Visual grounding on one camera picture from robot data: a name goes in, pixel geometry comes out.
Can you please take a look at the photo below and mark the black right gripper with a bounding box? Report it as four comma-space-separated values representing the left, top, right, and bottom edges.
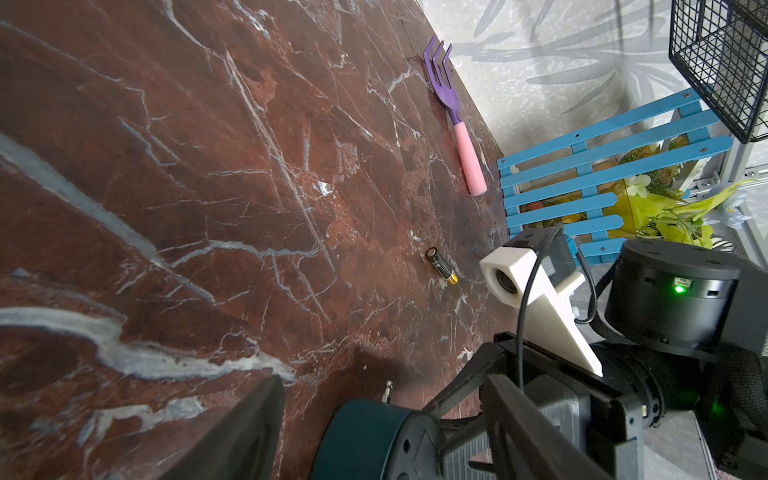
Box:
422, 332, 666, 479

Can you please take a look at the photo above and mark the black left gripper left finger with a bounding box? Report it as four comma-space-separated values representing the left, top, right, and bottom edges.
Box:
162, 375, 285, 479

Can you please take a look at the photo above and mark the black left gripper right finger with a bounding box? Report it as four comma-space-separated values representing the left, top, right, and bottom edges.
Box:
480, 374, 609, 479

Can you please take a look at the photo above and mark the small battery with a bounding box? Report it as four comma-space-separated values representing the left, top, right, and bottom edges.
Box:
425, 247, 459, 285

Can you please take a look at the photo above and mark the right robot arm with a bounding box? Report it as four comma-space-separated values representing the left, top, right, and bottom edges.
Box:
425, 229, 767, 479

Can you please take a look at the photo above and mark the green potted plant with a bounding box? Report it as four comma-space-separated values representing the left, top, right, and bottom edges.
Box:
604, 164, 750, 250

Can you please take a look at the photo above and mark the blue white slatted crate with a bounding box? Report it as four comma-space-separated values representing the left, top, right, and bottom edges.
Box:
498, 89, 734, 263

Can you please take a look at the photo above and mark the purple rake pink handle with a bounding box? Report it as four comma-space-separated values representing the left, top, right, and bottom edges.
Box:
423, 36, 487, 197

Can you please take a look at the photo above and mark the black wire basket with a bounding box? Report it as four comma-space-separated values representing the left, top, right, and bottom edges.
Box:
669, 0, 767, 143

